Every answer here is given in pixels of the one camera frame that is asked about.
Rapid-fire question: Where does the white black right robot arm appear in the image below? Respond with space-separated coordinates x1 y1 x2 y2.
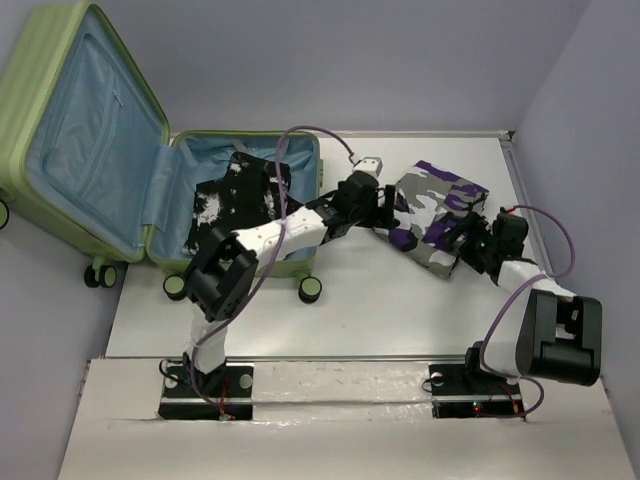
439 210 602 392

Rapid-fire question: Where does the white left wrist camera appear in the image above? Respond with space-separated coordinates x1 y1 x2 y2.
352 156 383 179

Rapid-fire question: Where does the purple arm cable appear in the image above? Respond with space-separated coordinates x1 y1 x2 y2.
479 203 579 416
187 125 359 409

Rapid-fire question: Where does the green suitcase wheel lid lower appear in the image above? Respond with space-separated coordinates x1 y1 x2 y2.
83 264 118 289

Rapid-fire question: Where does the green suitcase wheel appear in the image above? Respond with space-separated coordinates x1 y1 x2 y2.
162 273 188 301
298 276 323 304

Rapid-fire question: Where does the green suitcase wheel lid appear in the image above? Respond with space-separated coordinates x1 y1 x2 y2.
83 264 118 289
0 200 10 230

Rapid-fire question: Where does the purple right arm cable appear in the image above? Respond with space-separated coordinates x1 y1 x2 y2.
479 203 579 416

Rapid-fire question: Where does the green suitcase wheel lid upper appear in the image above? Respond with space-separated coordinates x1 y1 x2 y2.
0 200 10 230

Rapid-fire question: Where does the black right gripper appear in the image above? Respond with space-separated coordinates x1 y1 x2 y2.
438 210 498 274

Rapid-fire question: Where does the green suitcase blue lining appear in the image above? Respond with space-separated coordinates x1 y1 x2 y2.
1 1 323 274

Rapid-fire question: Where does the green suitcase wheel front right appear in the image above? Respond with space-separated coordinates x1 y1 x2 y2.
298 276 323 304

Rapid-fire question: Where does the purple camouflage garment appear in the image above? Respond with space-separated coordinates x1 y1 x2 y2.
373 160 490 279

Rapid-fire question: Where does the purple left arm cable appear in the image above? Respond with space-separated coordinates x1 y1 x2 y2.
187 125 359 409

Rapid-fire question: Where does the black white tie-dye garment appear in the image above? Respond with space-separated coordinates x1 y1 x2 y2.
182 152 301 256

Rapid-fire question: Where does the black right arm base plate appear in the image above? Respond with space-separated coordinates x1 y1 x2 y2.
422 363 525 419

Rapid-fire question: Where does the green suitcase wheel front left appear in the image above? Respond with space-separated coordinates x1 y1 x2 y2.
162 273 188 301

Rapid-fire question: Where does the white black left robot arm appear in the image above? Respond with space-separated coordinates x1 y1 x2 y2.
184 171 396 395

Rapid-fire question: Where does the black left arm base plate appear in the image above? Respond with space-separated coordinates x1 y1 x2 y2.
157 359 254 421

